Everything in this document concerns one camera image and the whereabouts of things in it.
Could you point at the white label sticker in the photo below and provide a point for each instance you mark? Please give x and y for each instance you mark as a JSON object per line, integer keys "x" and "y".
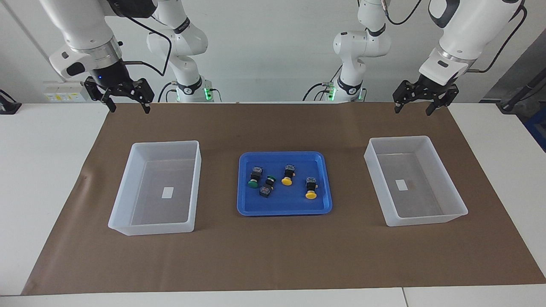
{"x": 401, "y": 184}
{"x": 168, "y": 192}

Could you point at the brown paper table mat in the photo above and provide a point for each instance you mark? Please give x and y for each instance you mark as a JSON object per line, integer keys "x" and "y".
{"x": 277, "y": 256}

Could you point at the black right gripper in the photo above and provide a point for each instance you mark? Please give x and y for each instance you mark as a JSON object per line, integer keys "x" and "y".
{"x": 111, "y": 74}

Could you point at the black device on table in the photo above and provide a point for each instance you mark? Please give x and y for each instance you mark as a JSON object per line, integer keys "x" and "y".
{"x": 8, "y": 106}

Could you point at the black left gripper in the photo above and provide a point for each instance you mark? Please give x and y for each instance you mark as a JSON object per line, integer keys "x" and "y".
{"x": 428, "y": 87}

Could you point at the yellow push button switch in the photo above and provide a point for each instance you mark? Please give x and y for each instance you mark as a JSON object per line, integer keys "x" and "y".
{"x": 311, "y": 195}
{"x": 286, "y": 181}

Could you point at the black metal stand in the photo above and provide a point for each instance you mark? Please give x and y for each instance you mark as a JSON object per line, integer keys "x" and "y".
{"x": 518, "y": 96}

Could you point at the green push button switch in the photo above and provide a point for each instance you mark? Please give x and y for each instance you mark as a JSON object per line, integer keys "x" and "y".
{"x": 265, "y": 192}
{"x": 253, "y": 183}

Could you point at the blue crate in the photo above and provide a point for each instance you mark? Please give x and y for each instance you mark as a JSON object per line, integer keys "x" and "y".
{"x": 538, "y": 130}

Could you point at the white wall socket strip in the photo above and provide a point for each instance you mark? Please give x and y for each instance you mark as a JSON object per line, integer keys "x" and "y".
{"x": 64, "y": 96}

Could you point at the blue plastic tray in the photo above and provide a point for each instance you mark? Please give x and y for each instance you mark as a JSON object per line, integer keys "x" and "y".
{"x": 294, "y": 204}

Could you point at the translucent white plastic box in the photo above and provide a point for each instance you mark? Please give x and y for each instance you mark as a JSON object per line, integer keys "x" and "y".
{"x": 123, "y": 213}
{"x": 448, "y": 196}

